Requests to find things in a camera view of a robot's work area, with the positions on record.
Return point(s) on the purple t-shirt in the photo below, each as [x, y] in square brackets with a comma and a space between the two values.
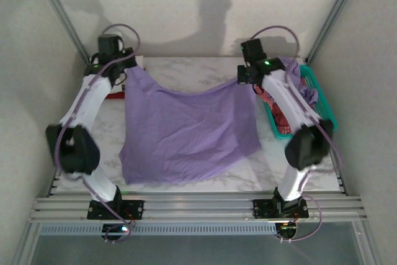
[186, 128]
[307, 94]

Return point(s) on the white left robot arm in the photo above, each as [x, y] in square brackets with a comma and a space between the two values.
[90, 100]

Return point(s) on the crumpled purple t-shirt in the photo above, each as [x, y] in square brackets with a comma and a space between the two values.
[307, 94]

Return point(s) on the teal plastic laundry basket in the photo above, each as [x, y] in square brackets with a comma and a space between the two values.
[325, 106]

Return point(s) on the round black control board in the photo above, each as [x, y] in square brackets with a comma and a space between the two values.
[116, 231]
[287, 229]

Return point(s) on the aluminium corner post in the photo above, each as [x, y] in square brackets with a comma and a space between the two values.
[335, 13]
[62, 13]

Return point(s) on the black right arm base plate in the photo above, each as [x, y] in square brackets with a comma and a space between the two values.
[263, 209]

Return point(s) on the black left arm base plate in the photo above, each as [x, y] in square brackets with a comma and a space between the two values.
[136, 209]

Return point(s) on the aluminium table frame rail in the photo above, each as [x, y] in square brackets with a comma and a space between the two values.
[198, 206]

